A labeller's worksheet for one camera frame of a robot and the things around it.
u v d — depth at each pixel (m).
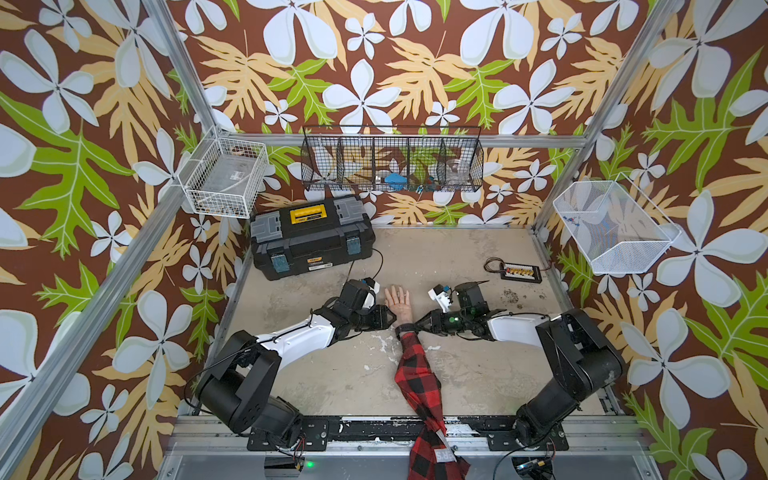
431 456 0.70
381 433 0.75
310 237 0.94
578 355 0.47
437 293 0.86
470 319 0.74
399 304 0.94
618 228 0.82
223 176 0.87
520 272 1.05
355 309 0.70
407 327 0.87
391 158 0.97
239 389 0.43
